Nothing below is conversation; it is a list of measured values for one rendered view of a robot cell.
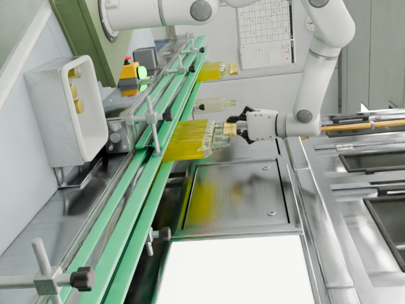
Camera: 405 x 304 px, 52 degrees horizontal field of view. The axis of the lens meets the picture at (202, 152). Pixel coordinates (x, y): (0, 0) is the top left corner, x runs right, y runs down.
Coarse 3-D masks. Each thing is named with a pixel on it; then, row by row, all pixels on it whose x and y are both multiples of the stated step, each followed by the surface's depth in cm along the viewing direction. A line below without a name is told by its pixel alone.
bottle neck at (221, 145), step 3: (213, 141) 126; (216, 141) 126; (219, 141) 125; (222, 141) 125; (225, 141) 125; (228, 141) 125; (213, 144) 125; (216, 144) 125; (219, 144) 125; (222, 144) 125; (225, 144) 124; (228, 144) 124; (213, 147) 125; (216, 147) 125; (219, 147) 125; (222, 147) 125; (225, 147) 125; (228, 147) 125; (216, 150) 126
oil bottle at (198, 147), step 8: (200, 136) 127; (168, 144) 125; (176, 144) 124; (184, 144) 124; (192, 144) 124; (200, 144) 123; (208, 144) 124; (168, 152) 125; (176, 152) 125; (184, 152) 125; (192, 152) 125; (200, 152) 124; (208, 152) 124; (168, 160) 127
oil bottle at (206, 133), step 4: (176, 132) 134; (180, 132) 133; (184, 132) 133; (188, 132) 132; (192, 132) 132; (196, 132) 131; (200, 132) 131; (204, 132) 130; (208, 132) 130; (212, 132) 132; (172, 136) 131; (176, 136) 130; (180, 136) 130; (184, 136) 129; (188, 136) 129; (192, 136) 129; (208, 136) 129; (212, 136) 130; (212, 140) 129
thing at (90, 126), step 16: (80, 64) 101; (64, 80) 87; (80, 80) 103; (96, 80) 104; (80, 96) 104; (96, 96) 104; (96, 112) 106; (80, 128) 92; (96, 128) 108; (80, 144) 92; (96, 144) 103
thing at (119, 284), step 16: (192, 96) 198; (160, 176) 118; (160, 192) 109; (144, 208) 102; (144, 224) 95; (128, 240) 91; (144, 240) 90; (128, 256) 85; (128, 272) 80; (112, 288) 76
